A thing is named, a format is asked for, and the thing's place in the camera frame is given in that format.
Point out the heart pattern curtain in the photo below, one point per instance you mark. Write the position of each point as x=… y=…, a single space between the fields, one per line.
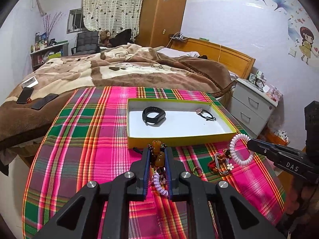
x=112 y=15

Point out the orange bin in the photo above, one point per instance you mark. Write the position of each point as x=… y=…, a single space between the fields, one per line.
x=269 y=136

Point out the brown patterned blanket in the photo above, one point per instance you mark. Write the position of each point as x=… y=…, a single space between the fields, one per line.
x=127 y=65

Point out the white pillow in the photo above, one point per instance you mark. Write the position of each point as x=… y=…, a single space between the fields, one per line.
x=176 y=53

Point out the white bookshelf desk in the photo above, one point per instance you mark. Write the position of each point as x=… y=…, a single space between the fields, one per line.
x=41 y=56

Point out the wooden headboard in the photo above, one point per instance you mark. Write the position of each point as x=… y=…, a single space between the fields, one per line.
x=235 y=61

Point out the red knot charm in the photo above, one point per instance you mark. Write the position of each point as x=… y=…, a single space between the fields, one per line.
x=221 y=163

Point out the girl wall sticker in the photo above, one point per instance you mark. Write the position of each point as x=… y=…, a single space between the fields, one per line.
x=306 y=45

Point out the black fitness band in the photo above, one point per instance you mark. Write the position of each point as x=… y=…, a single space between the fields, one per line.
x=153 y=116

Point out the teddy bear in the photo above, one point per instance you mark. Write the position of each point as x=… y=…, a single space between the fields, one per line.
x=104 y=39

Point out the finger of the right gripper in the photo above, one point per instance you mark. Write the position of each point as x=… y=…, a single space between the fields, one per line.
x=273 y=152

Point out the white card box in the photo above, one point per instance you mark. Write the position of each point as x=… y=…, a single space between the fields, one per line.
x=29 y=83

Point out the yellow-green shallow box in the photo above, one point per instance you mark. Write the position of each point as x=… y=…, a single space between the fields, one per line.
x=187 y=123

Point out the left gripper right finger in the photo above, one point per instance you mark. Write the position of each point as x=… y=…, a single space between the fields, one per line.
x=173 y=168

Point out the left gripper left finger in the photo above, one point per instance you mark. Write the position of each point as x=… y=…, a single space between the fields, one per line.
x=139 y=177

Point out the black office chair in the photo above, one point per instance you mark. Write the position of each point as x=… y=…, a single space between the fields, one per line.
x=87 y=43

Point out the dried branch vase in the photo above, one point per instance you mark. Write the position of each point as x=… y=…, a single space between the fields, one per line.
x=49 y=23

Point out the wooden wardrobe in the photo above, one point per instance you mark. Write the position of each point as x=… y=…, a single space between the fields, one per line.
x=159 y=21

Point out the black smartphone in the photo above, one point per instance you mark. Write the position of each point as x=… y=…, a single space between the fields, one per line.
x=25 y=95

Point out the dark smartphone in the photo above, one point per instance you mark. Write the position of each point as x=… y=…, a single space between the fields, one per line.
x=43 y=101

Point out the grey nightstand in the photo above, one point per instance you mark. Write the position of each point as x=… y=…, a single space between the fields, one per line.
x=251 y=107

